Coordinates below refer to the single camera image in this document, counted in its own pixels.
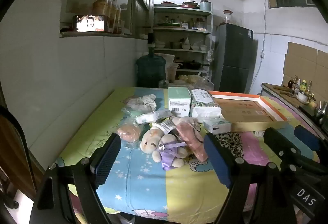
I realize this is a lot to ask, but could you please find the cardboard box with orange rim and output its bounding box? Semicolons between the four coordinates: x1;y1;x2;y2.
209;91;291;132

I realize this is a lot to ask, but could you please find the group of condiment bottles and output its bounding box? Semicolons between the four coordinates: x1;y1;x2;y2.
287;75;314;94

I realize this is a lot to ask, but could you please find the spotted white plush toy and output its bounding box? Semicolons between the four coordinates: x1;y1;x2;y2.
127;94;157;112

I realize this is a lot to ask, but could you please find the smartphone with lit screen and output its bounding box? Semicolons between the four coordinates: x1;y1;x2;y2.
72;15;108;33

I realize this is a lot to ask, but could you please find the red pan with glass lid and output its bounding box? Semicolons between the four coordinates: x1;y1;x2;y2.
181;0;200;9

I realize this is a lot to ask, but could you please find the blue wall cable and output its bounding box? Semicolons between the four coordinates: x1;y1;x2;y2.
252;0;268;86

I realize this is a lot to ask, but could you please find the white metal shelf rack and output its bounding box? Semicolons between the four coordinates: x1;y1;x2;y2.
152;5;214;86

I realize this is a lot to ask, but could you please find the colourful printed blanket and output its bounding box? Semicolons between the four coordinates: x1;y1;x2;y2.
55;87;323;222

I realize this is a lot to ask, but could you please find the leopard print cloth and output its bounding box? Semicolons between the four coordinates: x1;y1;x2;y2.
215;132;244;160

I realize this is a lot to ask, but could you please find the white wipes packet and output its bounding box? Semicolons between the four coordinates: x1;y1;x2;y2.
135;108;173;124

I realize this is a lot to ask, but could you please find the small labelled yellow packet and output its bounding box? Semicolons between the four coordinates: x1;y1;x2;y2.
154;119;180;135

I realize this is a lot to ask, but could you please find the white sack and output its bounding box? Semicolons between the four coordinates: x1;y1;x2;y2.
164;53;178;66

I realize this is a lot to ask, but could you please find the steel kettle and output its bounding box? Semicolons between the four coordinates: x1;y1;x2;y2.
316;101;328;118

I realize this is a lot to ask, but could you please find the clear plastic bag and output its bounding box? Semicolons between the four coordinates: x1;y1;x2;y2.
177;74;214;91

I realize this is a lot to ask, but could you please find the small pale green tissue pack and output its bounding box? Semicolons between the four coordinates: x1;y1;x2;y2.
204;118;232;134

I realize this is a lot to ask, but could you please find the large blue water jug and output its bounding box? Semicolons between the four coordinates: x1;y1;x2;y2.
135;52;167;88

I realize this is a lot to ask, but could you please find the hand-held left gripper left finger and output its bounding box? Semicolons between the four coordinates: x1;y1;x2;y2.
29;133;122;224

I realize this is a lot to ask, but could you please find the dark grey refrigerator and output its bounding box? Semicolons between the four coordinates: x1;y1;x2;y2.
214;23;254;94

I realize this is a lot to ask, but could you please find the kitchen counter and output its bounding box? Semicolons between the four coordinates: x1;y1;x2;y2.
261;82;328;137

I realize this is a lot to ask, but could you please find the beige teddy bear purple dress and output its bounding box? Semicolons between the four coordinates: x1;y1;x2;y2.
140;123;189;171

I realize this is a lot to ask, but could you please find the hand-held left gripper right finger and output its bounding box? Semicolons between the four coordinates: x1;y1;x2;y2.
203;132;298;224

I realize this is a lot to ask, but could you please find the cardboard wall sheet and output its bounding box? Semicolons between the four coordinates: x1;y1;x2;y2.
282;42;319;86
316;50;328;89

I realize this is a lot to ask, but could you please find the large amber glass jar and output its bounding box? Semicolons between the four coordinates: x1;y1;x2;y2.
93;0;108;16

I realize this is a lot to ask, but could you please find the black water jug pump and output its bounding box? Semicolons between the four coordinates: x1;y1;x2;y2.
147;33;156;53

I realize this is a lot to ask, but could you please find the mint green carton box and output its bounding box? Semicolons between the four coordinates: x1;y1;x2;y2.
168;87;192;117

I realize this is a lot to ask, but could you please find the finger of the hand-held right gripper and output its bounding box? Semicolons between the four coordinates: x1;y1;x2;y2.
263;127;328;176
294;125;321;152

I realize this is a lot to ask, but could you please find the floral tissue pack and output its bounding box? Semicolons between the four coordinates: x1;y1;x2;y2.
190;89;222;122

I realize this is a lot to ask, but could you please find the teal enamel pot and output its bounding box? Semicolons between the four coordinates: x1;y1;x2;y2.
199;0;212;12

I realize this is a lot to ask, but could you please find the orange plush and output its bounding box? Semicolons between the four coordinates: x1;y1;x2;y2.
116;122;142;149

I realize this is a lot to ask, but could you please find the row of white bowls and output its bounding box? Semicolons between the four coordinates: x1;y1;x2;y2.
155;42;207;51

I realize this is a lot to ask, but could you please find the black wok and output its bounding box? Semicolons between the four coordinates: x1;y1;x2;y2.
179;60;205;69

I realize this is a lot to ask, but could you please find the amber bottle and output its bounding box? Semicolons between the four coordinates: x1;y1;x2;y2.
116;5;123;33
110;1;118;33

